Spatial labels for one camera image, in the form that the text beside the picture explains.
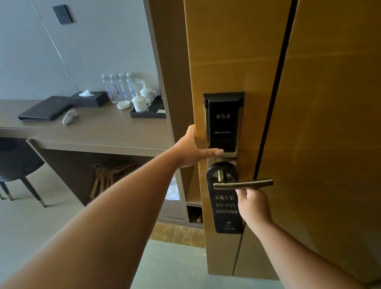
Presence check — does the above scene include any black leather folder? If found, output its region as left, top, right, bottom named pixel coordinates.
left=16, top=94, right=74, bottom=124

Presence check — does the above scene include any bundle of wooden hangers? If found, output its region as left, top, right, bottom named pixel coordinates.
left=86, top=160, right=140, bottom=201

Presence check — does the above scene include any person's left hand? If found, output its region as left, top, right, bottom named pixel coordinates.
left=172, top=122, right=226, bottom=170

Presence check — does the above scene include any black chair with metal-tipped legs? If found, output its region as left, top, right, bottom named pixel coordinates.
left=0, top=132, right=49, bottom=212

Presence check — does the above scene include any brass lever door handle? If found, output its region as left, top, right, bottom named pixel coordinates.
left=212, top=165, right=274, bottom=193

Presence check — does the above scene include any small white curved object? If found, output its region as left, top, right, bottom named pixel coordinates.
left=61, top=108, right=80, bottom=126

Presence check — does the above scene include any black door hanger sign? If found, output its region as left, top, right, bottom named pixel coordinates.
left=205, top=161, right=246, bottom=237

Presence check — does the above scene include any black electronic card lock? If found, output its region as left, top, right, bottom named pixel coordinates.
left=202, top=90, right=250, bottom=159

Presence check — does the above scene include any black serving tray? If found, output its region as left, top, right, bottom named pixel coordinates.
left=128, top=95, right=167, bottom=122

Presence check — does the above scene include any black tissue box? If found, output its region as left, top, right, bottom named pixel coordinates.
left=69, top=89, right=110, bottom=111

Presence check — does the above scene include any brown wooden door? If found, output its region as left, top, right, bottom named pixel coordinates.
left=183, top=0, right=331, bottom=279

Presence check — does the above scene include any black wall switch panel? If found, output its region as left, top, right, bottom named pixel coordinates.
left=52, top=4, right=74, bottom=26

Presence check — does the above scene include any person's left forearm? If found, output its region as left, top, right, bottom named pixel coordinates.
left=0, top=146, right=194, bottom=289

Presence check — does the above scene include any person's right forearm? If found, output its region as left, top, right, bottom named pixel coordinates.
left=249, top=212, right=368, bottom=289

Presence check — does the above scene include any tall wooden cabinet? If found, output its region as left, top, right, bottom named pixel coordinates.
left=141, top=0, right=205, bottom=233

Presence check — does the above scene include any clear plastic water bottle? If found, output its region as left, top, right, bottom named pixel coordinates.
left=118, top=72, right=131, bottom=102
left=109, top=73, right=123, bottom=103
left=102, top=73, right=117, bottom=105
left=126, top=72, right=139, bottom=98

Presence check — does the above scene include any long wooden desk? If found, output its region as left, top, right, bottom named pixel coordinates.
left=0, top=82, right=178, bottom=214

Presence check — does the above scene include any white lidded ceramic cup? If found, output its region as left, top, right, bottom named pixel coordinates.
left=139, top=85, right=158, bottom=105
left=131, top=92, right=152, bottom=114

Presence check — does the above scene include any person's right hand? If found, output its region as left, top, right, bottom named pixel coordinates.
left=235, top=186, right=274, bottom=230

